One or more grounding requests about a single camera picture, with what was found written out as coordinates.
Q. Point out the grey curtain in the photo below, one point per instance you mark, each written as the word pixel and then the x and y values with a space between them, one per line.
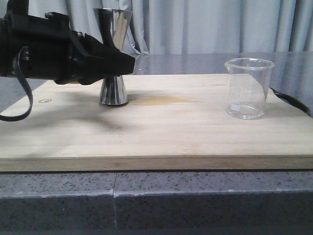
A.
pixel 198 26

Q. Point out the wooden cutting board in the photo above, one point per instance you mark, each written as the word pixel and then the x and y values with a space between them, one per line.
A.
pixel 171 122

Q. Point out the steel double jigger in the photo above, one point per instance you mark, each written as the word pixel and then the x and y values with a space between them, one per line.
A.
pixel 113 91

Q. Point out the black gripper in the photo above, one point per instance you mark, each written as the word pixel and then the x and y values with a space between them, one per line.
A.
pixel 48 53

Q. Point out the clear glass beaker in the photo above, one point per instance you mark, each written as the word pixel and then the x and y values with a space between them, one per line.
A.
pixel 248 84

